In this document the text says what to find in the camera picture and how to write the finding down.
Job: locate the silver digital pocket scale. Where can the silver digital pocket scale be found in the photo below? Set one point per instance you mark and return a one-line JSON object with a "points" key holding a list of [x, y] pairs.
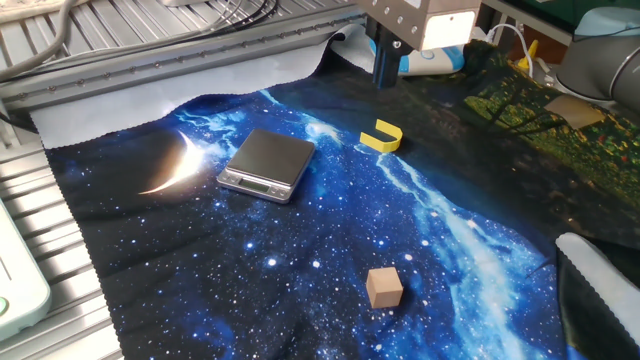
{"points": [[270, 160]]}

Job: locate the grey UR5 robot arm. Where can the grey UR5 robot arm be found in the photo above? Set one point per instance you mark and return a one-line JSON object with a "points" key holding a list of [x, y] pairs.
{"points": [[595, 60]]}

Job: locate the yellow U-shaped plastic clip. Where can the yellow U-shaped plastic clip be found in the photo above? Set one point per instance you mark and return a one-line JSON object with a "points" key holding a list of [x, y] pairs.
{"points": [[387, 145]]}

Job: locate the grey Schunk gripper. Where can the grey Schunk gripper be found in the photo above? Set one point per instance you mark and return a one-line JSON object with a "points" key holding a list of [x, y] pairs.
{"points": [[400, 15]]}

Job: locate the white teach pendant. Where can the white teach pendant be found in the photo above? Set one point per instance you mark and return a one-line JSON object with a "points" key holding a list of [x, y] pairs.
{"points": [[20, 290]]}

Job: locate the galaxy print cloth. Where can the galaxy print cloth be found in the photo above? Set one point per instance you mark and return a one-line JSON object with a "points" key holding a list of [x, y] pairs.
{"points": [[300, 250]]}

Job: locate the aluminium profile rail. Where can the aluminium profile rail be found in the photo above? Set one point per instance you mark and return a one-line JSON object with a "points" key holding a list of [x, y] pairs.
{"points": [[150, 70]]}

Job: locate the small wooden block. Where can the small wooden block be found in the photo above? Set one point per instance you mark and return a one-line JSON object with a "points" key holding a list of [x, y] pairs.
{"points": [[384, 290]]}

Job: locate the yellow plastic object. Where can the yellow plastic object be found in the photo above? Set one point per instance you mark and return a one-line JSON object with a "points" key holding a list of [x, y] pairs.
{"points": [[526, 61]]}

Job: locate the brown paper patch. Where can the brown paper patch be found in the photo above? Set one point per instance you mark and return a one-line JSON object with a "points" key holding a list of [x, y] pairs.
{"points": [[575, 111]]}

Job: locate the white blue handheld device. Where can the white blue handheld device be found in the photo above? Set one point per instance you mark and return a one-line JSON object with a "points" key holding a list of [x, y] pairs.
{"points": [[435, 62]]}

